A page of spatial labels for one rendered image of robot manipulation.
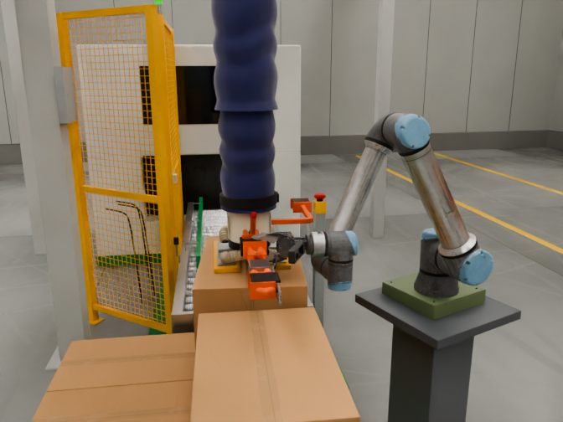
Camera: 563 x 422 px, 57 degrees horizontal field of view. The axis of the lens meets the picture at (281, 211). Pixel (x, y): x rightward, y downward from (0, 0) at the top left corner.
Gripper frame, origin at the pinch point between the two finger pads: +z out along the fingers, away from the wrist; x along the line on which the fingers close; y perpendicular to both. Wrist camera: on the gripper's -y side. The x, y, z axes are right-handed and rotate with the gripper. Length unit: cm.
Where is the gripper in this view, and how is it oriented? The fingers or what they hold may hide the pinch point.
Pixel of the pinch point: (254, 248)
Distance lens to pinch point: 179.6
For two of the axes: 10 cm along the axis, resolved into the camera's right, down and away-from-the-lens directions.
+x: 0.1, -9.7, -2.5
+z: -9.9, 0.3, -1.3
